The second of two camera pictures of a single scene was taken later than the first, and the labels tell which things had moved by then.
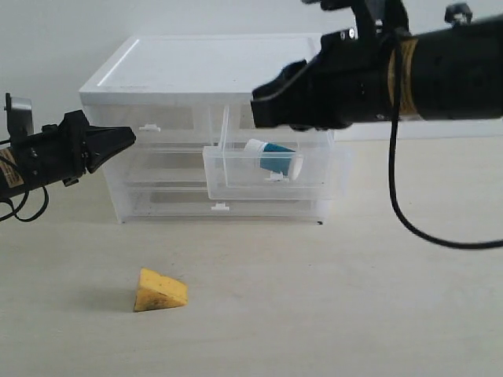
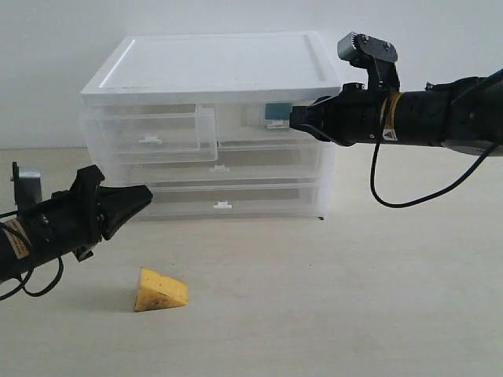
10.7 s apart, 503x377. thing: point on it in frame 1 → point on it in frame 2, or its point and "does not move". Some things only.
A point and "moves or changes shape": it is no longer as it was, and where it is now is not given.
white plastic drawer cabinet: (173, 118) does not move
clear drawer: (269, 165) moves or changes shape
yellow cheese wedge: (156, 291) does not move
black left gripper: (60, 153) → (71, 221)
